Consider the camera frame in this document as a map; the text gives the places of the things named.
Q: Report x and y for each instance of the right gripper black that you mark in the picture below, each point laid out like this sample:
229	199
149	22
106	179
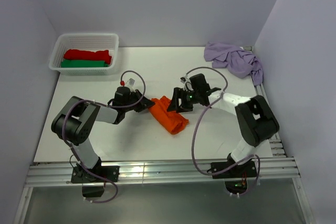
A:
179	93

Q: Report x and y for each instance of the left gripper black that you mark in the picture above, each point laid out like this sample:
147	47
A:
145	104

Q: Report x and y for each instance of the orange t shirt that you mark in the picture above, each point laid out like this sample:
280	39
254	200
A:
171	121

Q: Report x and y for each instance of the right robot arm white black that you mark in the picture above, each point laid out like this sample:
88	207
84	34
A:
256	120

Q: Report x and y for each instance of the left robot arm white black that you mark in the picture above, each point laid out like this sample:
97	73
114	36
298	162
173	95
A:
73	124

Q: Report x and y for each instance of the lilac t shirt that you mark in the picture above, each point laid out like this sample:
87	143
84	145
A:
236	60

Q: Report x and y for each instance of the white plastic basket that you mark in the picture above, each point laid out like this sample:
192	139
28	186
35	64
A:
89	42

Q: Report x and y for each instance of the red rolled t shirt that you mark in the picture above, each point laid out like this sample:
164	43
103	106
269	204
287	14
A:
100	55

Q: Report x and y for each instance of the green rolled t shirt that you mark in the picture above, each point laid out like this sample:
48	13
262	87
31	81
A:
83	64

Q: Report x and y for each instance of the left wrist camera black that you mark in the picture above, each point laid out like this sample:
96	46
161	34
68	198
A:
121	97

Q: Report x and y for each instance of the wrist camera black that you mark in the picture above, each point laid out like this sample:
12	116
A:
121	97
200	85

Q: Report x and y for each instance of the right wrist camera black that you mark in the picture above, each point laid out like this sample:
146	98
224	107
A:
200	85

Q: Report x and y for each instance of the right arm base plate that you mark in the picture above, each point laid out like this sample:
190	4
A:
246	170

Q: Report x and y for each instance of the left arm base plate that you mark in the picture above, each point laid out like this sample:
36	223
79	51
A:
103	173

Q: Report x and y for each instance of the aluminium rail frame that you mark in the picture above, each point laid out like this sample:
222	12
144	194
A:
156	158

